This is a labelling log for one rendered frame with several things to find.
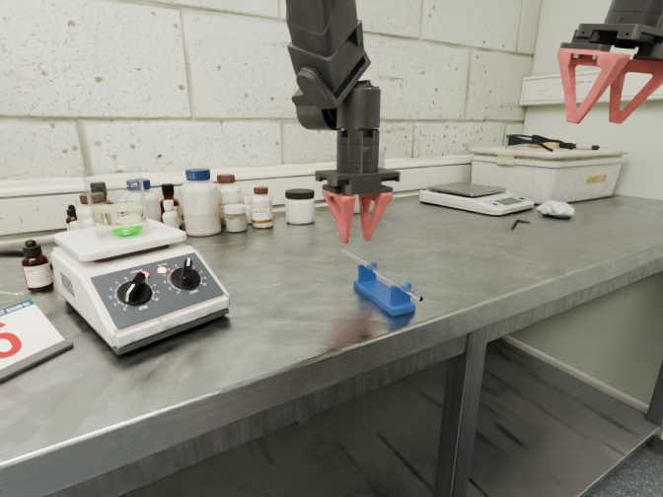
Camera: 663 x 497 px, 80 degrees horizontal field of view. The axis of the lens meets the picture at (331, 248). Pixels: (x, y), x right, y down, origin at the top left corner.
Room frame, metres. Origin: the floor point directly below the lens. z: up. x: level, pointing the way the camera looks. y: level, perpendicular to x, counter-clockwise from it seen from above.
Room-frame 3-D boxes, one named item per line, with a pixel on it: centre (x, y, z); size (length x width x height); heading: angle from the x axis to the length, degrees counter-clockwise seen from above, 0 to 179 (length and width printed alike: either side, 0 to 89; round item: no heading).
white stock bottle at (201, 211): (0.80, 0.27, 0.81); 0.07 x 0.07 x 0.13
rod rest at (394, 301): (0.47, -0.07, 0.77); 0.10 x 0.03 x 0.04; 25
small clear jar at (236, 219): (0.81, 0.20, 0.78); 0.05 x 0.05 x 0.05
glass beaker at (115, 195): (0.46, 0.26, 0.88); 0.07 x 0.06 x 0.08; 142
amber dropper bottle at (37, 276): (0.51, 0.40, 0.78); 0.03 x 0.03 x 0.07
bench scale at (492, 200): (1.09, -0.40, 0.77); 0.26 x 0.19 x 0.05; 37
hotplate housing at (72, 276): (0.45, 0.24, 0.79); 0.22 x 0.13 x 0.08; 46
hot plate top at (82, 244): (0.47, 0.26, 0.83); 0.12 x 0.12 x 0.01; 46
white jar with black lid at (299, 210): (0.89, 0.07, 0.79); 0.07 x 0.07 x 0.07
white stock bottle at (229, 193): (0.88, 0.23, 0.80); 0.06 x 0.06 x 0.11
